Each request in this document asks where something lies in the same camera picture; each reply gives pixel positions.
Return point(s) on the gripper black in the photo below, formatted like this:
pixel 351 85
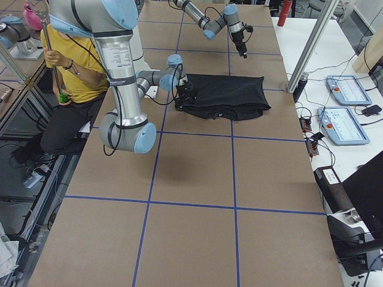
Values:
pixel 185 90
pixel 238 39

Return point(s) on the black graphic t-shirt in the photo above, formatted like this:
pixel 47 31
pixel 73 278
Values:
pixel 221 96

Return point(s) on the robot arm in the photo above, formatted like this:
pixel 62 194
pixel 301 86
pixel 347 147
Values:
pixel 110 24
pixel 229 18

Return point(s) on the red cylinder bottle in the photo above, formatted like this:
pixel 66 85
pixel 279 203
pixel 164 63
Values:
pixel 286 5

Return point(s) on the person in yellow shirt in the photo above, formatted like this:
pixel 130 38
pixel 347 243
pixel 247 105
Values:
pixel 81 77

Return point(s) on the upper teach pendant tablet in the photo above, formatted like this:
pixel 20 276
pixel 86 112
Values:
pixel 347 90

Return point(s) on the teach pendant tablet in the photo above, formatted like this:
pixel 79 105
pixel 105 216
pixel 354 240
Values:
pixel 347 90
pixel 341 126

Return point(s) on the lower teach pendant tablet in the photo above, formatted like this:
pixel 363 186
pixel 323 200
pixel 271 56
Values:
pixel 341 126

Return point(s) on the pink plush toy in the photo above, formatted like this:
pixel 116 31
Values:
pixel 33 19

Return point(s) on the black box device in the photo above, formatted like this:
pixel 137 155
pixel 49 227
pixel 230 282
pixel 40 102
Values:
pixel 332 189

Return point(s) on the black monitor with stand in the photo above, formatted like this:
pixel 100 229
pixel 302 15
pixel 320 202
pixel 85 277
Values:
pixel 355 249

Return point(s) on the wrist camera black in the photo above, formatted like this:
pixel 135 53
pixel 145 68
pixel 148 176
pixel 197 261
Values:
pixel 247 28

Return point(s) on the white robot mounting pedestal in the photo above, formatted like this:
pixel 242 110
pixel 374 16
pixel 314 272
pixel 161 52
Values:
pixel 137 52

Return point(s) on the aluminium frame post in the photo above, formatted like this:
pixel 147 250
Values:
pixel 311 43

